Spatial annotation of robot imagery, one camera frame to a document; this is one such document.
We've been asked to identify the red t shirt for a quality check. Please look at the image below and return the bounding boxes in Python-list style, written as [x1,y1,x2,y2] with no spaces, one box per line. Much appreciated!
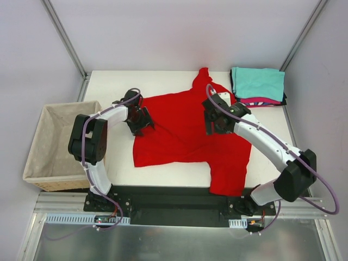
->
[133,67,252,196]

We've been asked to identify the pink t shirt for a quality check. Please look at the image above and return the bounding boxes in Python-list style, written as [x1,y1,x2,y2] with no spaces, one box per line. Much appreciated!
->
[238,97,281,108]

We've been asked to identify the black t shirt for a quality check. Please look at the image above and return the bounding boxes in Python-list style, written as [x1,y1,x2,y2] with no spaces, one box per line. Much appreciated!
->
[230,70,287,106]

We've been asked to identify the wicker basket with cloth liner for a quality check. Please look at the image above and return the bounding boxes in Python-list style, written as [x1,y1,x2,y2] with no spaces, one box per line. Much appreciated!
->
[22,101,101,191]

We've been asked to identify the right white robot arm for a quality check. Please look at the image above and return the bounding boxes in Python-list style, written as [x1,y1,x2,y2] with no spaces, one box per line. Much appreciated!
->
[202,94,316,216]

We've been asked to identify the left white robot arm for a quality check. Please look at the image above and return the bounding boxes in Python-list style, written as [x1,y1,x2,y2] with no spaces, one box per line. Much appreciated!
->
[68,88,154,212]

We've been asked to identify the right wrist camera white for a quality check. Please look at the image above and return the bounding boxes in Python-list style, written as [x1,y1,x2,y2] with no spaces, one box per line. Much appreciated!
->
[218,92,231,106]

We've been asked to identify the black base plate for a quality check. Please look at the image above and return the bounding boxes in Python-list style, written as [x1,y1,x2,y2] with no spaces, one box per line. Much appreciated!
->
[83,186,281,226]

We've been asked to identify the left aluminium frame post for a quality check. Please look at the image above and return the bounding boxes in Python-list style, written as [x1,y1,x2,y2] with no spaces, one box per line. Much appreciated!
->
[42,0,91,81]

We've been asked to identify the aluminium frame post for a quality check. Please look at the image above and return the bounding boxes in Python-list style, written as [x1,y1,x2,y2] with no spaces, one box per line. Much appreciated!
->
[279,0,330,72]
[42,0,91,81]

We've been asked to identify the right aluminium frame post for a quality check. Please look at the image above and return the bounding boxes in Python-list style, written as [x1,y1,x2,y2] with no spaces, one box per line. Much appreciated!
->
[279,0,330,72]

